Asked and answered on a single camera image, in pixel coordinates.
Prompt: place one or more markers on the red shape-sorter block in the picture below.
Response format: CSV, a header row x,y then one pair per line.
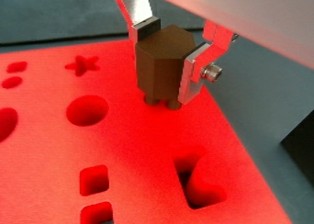
x,y
91,156

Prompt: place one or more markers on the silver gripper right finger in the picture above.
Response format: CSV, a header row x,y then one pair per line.
x,y
199,63

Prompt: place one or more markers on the brown hexagonal three-prong peg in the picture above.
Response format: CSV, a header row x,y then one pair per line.
x,y
159,60

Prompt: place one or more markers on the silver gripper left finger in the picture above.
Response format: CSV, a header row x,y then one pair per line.
x,y
141,23

